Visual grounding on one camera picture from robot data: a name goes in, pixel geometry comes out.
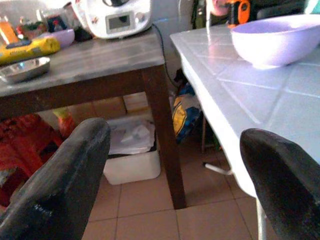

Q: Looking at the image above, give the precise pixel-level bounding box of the yellow and blue bag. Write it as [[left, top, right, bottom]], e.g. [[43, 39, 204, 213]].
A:
[[172, 82, 202, 145]]

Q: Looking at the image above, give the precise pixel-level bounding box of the yellow food package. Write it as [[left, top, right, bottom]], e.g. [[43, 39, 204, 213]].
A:
[[0, 37, 61, 65]]

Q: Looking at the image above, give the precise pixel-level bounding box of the round steel plate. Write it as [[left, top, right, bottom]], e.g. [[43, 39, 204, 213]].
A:
[[0, 56, 52, 84]]

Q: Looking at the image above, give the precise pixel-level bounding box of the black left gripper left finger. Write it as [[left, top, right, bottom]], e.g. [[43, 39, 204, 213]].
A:
[[0, 117, 112, 240]]

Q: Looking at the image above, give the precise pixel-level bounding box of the dark wooden table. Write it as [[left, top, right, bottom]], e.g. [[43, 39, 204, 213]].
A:
[[0, 27, 187, 210]]

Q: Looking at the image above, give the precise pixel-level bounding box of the large lilac bowl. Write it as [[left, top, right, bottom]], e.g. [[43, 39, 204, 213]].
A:
[[230, 14, 320, 70]]

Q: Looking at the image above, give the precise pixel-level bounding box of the black power cable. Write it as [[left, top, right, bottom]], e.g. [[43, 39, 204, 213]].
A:
[[151, 23, 179, 88]]

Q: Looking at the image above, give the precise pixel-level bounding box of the orange and black tool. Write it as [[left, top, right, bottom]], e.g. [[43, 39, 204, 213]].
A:
[[226, 0, 251, 28]]

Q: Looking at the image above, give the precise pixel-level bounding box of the small lilac bowl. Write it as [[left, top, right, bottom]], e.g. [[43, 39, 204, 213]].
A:
[[37, 28, 76, 49]]

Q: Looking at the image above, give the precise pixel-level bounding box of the white tiled table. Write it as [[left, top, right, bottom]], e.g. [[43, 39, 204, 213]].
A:
[[169, 24, 320, 240]]

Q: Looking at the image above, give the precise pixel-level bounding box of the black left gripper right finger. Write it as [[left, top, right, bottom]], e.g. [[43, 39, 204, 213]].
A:
[[239, 128, 320, 240]]

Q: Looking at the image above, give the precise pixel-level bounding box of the white kitchen machine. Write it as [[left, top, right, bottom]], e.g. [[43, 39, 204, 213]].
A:
[[72, 0, 153, 40]]

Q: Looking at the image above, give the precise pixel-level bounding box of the white plastic bin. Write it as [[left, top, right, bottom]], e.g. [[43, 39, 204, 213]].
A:
[[103, 116, 161, 186]]

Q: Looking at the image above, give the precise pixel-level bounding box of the red plastic crate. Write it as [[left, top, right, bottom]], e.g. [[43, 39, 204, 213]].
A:
[[0, 113, 65, 208]]

